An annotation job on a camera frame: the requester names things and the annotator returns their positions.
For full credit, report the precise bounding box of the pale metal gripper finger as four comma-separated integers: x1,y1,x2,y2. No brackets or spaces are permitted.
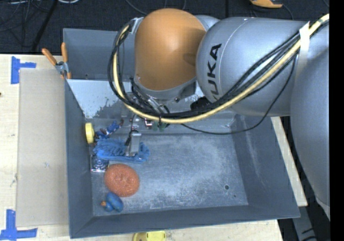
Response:
129,132,142,156

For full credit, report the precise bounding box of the blue toy figure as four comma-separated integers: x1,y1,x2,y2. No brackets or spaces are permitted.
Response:
95,119,125,139

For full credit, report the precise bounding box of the orange scouring pad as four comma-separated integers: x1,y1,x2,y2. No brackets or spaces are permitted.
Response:
104,163,140,198

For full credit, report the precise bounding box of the shiny metal round object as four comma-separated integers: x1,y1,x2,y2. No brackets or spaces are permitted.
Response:
90,154,110,173

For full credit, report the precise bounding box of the yellow toy wheel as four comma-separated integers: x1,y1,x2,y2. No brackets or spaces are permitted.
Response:
85,122,96,144

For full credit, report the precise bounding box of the grey metal bin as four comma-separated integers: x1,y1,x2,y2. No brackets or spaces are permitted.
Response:
62,27,301,239

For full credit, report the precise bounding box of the blue rubber duck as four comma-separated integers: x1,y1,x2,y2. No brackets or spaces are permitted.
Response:
101,192,124,213

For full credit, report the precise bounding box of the pale flat board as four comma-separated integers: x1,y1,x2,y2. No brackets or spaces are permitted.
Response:
15,67,69,229

